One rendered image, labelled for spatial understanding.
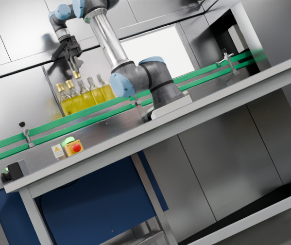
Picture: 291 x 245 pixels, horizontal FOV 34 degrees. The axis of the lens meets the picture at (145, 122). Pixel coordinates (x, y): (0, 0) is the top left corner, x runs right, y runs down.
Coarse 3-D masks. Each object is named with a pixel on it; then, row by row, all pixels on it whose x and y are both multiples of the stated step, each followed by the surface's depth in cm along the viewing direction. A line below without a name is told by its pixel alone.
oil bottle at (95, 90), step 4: (92, 88) 259; (96, 88) 260; (100, 88) 260; (92, 92) 259; (96, 92) 259; (100, 92) 260; (96, 96) 259; (100, 96) 259; (96, 100) 258; (100, 100) 259; (104, 100) 260
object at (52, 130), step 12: (96, 108) 245; (108, 108) 248; (120, 108) 250; (60, 120) 237; (72, 120) 239; (84, 120) 242; (96, 120) 244; (36, 132) 232; (48, 132) 234; (60, 132) 236; (0, 144) 224; (12, 144) 226; (24, 144) 228; (36, 144) 230; (0, 156) 223
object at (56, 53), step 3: (63, 42) 260; (60, 45) 259; (63, 45) 259; (66, 45) 262; (57, 48) 258; (60, 48) 258; (63, 48) 259; (57, 51) 257; (60, 51) 258; (54, 54) 256; (57, 54) 257; (51, 57) 257; (54, 57) 256; (57, 57) 258; (54, 60) 259
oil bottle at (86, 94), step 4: (84, 88) 258; (88, 88) 259; (80, 92) 258; (84, 92) 257; (88, 92) 258; (84, 96) 256; (88, 96) 257; (92, 96) 258; (84, 100) 256; (88, 100) 256; (92, 100) 257; (88, 104) 256; (92, 104) 257; (96, 104) 258
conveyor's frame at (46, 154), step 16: (256, 64) 298; (224, 80) 287; (240, 80) 291; (192, 96) 276; (128, 112) 249; (96, 128) 241; (112, 128) 244; (128, 128) 247; (48, 144) 230; (64, 144) 233; (96, 144) 239; (0, 160) 221; (16, 160) 223; (32, 160) 226; (48, 160) 229; (0, 176) 219
